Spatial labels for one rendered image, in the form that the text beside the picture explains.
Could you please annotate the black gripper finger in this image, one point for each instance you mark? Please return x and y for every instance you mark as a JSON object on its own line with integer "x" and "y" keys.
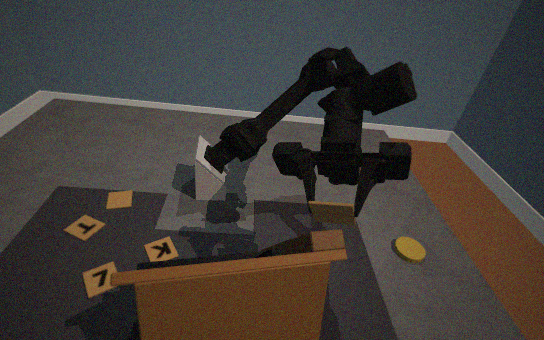
{"x": 304, "y": 170}
{"x": 373, "y": 171}

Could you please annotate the yellow round flat disc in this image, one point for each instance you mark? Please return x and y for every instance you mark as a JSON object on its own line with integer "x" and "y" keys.
{"x": 409, "y": 249}

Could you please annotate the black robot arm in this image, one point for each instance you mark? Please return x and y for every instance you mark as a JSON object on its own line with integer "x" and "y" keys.
{"x": 355, "y": 90}

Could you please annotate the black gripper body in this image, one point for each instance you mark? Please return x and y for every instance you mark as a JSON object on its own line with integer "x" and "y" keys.
{"x": 340, "y": 146}

